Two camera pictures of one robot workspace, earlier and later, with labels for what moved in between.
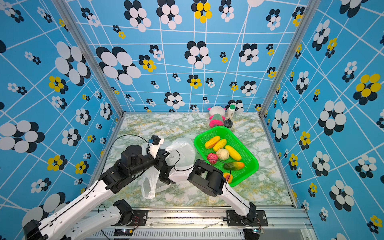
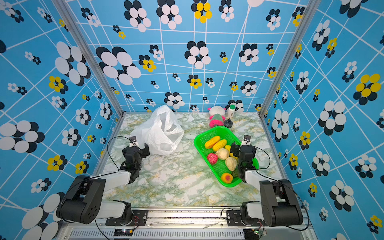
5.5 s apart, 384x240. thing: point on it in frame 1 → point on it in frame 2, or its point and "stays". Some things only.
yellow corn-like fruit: [219, 145] stays
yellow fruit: [211, 143] stays
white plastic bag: [182, 153] → [162, 130]
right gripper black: [165, 175] → [235, 149]
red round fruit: [213, 157] stays
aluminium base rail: [292, 224] stays
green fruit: [234, 166] → [236, 173]
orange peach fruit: [228, 177] stays
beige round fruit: [223, 154] stays
